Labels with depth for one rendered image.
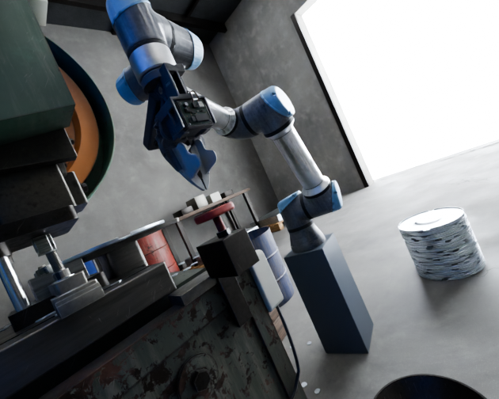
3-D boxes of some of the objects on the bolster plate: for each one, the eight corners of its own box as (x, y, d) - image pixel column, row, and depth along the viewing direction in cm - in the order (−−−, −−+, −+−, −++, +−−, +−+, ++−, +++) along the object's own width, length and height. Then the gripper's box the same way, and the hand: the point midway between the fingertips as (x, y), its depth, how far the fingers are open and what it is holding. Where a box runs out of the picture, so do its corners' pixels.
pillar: (31, 305, 49) (-1, 237, 48) (32, 305, 47) (-2, 234, 47) (16, 312, 47) (-18, 241, 47) (16, 313, 45) (-19, 240, 45)
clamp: (86, 294, 53) (65, 249, 53) (105, 295, 41) (78, 236, 41) (51, 313, 49) (28, 264, 49) (62, 319, 37) (30, 253, 37)
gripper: (146, 59, 40) (203, 186, 40) (194, 62, 46) (243, 172, 47) (130, 91, 46) (180, 200, 47) (173, 90, 52) (217, 186, 53)
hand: (200, 184), depth 49 cm, fingers closed
